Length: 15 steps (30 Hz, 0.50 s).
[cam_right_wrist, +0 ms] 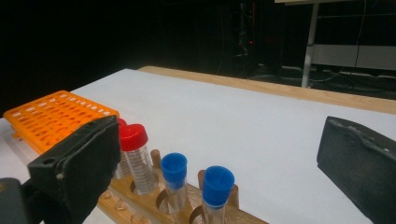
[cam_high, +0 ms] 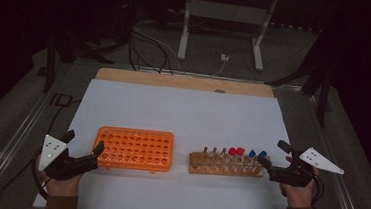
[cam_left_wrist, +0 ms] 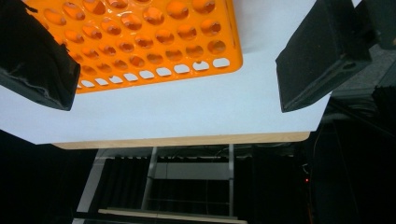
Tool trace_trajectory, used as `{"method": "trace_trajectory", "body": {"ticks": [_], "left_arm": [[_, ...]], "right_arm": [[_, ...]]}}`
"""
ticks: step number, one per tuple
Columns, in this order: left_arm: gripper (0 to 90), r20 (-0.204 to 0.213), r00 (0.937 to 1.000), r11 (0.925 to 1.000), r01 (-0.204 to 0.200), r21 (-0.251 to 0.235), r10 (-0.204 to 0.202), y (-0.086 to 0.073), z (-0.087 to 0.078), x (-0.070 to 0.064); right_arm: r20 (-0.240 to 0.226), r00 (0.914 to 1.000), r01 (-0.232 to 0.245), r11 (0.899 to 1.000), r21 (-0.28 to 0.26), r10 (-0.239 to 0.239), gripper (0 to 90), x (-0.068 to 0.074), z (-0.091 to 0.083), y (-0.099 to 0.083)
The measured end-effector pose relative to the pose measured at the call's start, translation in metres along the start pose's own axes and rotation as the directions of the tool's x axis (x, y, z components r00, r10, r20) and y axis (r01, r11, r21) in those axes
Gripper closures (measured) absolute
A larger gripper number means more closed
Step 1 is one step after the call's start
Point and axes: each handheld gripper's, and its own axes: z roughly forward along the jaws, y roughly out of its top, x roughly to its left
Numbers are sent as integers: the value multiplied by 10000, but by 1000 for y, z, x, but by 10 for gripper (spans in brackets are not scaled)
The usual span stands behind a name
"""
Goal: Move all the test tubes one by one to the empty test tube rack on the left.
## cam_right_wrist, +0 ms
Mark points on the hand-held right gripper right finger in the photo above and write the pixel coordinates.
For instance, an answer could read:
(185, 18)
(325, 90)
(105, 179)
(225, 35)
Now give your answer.
(361, 168)

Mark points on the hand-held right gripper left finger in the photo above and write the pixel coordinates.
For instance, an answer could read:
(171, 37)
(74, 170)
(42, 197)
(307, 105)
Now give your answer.
(77, 168)

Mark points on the orange plastic tube rack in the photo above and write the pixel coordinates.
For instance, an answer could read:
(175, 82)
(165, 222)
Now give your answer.
(46, 118)

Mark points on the red-capped clear tube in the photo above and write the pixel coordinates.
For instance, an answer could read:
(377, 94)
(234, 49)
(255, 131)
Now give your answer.
(134, 137)
(121, 122)

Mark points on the blue-capped clear tube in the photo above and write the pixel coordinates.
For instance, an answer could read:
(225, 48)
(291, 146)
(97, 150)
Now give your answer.
(218, 186)
(174, 168)

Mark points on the wooden tube rack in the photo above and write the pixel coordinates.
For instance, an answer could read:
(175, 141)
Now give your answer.
(194, 196)

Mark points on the white table sheet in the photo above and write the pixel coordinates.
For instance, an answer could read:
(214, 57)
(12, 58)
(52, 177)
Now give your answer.
(233, 124)

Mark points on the dark equipment rack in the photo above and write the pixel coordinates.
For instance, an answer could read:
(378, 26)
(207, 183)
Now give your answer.
(246, 31)

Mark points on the white metal desk frame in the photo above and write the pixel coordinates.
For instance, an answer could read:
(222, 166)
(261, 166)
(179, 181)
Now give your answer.
(342, 56)

